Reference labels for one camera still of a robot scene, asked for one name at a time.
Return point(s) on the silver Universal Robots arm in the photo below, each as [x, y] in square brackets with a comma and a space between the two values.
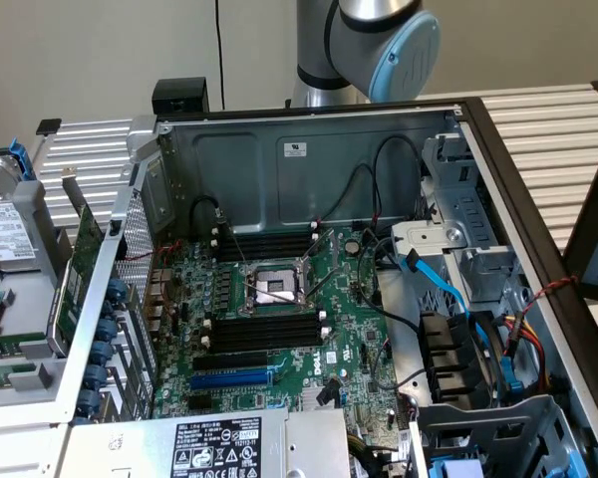
[359, 40]

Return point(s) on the silver CPU socket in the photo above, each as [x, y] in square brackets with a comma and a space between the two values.
[279, 281]

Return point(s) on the round coin battery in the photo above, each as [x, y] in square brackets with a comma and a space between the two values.
[351, 245]

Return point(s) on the thin metal locking lever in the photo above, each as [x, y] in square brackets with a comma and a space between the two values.
[231, 239]
[271, 292]
[329, 285]

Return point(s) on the white case sticker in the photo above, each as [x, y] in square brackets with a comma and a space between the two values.
[295, 149]

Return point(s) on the green Dell motherboard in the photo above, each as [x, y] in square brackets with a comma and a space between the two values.
[349, 318]

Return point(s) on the open black silver PC case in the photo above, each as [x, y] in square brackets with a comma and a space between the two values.
[329, 134]

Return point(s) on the long black expansion slot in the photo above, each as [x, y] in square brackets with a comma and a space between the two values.
[229, 361]

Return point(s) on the silver rear port block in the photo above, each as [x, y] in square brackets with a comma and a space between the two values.
[159, 279]

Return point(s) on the black plug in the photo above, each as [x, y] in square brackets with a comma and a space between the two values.
[329, 391]

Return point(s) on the long blue expansion slot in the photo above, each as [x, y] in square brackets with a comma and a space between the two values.
[229, 381]

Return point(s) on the silver chipset heat sink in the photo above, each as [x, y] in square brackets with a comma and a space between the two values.
[309, 398]

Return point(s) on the silver metal disk bay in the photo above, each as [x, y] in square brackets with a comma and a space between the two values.
[471, 209]

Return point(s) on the black fan shroud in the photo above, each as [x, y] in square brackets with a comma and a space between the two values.
[443, 348]

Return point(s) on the blue card retention clip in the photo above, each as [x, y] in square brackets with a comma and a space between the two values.
[107, 329]
[88, 401]
[101, 352]
[95, 375]
[116, 290]

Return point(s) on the black box with port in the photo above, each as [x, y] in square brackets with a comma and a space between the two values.
[179, 92]

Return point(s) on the short black expansion slot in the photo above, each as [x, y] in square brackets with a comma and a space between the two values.
[199, 403]

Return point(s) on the green graphics card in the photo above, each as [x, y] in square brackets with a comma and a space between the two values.
[87, 239]

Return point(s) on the blue plastic fan clip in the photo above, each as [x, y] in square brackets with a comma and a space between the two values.
[512, 383]

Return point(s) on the silver power supply unit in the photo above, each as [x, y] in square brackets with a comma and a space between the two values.
[129, 448]

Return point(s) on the grey parts rack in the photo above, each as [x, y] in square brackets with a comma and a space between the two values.
[30, 224]

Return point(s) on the grey metal disk bay cage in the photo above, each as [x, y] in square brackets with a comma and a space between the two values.
[503, 423]

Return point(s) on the silver hard disk white label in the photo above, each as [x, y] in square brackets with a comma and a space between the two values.
[5, 229]

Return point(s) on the blue plastic tab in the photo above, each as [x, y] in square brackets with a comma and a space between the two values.
[575, 465]

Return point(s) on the metal socket cover frame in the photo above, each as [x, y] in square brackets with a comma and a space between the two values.
[334, 254]

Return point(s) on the silver drive latch bracket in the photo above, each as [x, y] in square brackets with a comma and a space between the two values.
[428, 236]

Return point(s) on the blue disk carrier rail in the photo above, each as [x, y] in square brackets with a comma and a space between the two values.
[22, 159]

